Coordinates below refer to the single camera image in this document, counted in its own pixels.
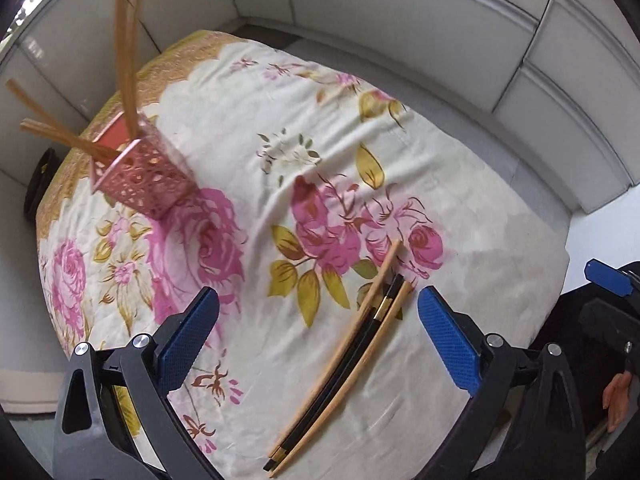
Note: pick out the tan wooden chopstick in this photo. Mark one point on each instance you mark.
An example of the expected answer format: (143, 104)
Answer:
(65, 139)
(125, 65)
(135, 50)
(45, 112)
(360, 377)
(345, 345)

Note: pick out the person's right hand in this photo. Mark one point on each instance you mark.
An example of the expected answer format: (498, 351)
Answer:
(616, 395)

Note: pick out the black chopstick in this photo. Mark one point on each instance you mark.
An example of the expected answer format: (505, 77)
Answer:
(350, 375)
(362, 345)

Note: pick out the floral printed blanket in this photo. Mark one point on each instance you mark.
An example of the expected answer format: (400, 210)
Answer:
(300, 200)

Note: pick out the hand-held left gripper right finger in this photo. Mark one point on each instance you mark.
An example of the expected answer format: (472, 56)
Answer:
(447, 342)

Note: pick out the black trash bin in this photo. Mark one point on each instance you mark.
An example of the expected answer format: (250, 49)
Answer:
(40, 185)

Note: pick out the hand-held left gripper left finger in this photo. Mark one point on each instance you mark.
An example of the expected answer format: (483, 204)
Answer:
(187, 337)

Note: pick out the pink perforated utensil holder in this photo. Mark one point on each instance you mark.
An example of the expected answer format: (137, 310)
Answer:
(145, 180)

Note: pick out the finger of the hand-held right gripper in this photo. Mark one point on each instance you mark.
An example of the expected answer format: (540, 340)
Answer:
(610, 276)
(617, 325)

